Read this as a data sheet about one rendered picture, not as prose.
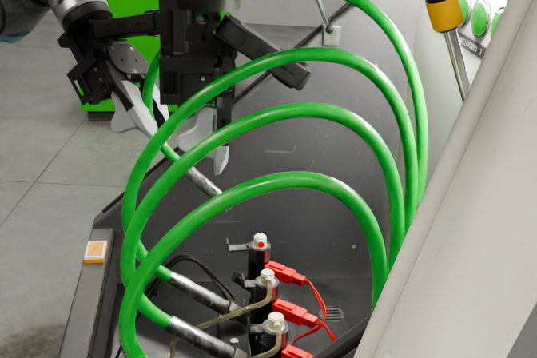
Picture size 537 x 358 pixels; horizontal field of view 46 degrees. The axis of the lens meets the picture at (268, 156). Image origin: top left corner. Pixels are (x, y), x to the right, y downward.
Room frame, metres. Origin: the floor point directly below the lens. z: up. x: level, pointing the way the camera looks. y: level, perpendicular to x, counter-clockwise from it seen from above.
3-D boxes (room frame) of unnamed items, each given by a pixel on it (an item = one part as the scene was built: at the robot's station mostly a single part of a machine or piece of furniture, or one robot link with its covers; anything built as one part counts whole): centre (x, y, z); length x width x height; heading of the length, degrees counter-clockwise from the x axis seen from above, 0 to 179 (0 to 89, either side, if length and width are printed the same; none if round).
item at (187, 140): (0.67, 0.08, 1.25); 0.06 x 0.03 x 0.09; 98
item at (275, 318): (0.54, -0.02, 1.10); 0.02 x 0.02 x 0.03
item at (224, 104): (0.67, 0.05, 1.29); 0.05 x 0.02 x 0.09; 8
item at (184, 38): (0.69, 0.08, 1.35); 0.09 x 0.08 x 0.12; 98
